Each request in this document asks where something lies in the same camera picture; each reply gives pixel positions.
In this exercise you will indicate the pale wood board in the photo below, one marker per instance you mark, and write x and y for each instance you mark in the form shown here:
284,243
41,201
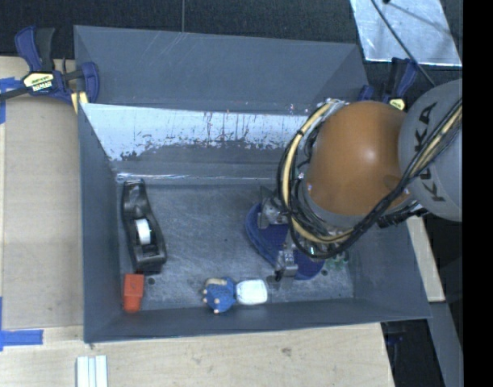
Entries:
42,216

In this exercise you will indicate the orange-red block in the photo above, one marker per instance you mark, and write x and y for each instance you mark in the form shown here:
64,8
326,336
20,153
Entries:
133,290

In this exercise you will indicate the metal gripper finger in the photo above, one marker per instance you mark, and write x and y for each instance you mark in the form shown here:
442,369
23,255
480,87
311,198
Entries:
272,214
287,264

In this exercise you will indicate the grey metal bin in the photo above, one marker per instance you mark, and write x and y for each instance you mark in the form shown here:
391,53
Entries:
214,224

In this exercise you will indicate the blue plastic dish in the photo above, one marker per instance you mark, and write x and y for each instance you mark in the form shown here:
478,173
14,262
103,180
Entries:
266,240

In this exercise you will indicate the white rounded object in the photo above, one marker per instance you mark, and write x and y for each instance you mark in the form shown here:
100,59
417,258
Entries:
251,292

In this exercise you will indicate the black tape dispenser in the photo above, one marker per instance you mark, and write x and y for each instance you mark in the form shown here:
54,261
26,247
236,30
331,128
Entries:
143,232

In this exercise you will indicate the blue toy with tan knobs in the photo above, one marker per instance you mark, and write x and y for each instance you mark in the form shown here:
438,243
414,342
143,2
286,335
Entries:
220,294

